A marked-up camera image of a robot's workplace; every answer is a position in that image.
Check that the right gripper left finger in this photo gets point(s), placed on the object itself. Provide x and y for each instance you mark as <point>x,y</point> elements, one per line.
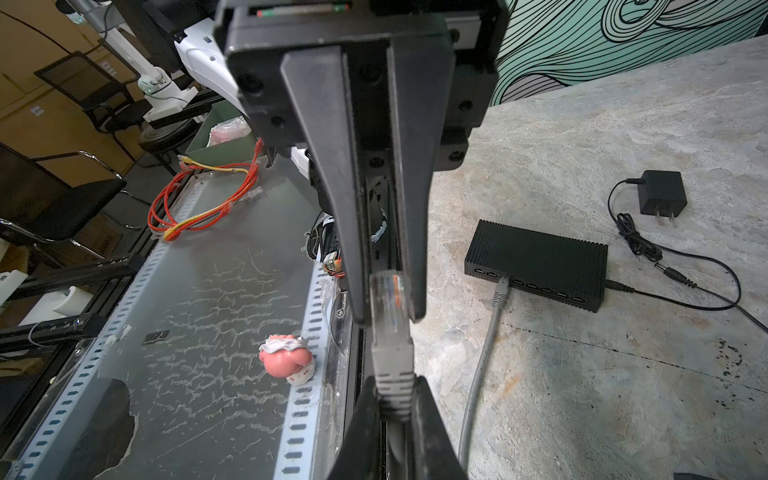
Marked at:
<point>359,457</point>

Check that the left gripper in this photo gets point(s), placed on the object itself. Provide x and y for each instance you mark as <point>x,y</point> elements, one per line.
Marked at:
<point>428,67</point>

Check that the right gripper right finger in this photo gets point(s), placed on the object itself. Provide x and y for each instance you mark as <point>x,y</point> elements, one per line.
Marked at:
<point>433,454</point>

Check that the small black ribbed switch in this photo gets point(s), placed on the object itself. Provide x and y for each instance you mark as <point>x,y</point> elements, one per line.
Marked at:
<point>567,270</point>

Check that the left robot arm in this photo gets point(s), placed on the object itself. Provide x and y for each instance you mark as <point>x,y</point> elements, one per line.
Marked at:
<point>205,62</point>

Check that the green tray outside cell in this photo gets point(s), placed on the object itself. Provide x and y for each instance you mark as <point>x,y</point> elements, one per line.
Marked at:
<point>224,138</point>

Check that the black office chair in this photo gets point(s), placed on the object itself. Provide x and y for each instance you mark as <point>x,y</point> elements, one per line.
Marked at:
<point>38,208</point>

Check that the white slotted cable duct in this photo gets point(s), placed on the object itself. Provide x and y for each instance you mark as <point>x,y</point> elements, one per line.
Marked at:
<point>295,455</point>

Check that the pink toy on duct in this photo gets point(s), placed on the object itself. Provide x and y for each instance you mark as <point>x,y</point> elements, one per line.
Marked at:
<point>287,357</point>

